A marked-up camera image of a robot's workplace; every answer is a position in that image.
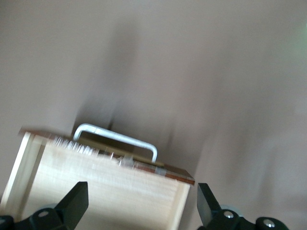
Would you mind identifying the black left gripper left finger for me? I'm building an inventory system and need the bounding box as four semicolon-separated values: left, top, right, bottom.
0;181;90;230

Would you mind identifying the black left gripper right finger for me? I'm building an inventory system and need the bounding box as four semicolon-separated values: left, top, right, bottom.
197;183;291;230

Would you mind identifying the light wood drawer brown front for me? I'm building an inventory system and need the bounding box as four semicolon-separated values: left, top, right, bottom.
0;128;195;230

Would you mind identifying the white metal drawer handle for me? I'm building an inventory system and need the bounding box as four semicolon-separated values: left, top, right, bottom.
72;123;158;163

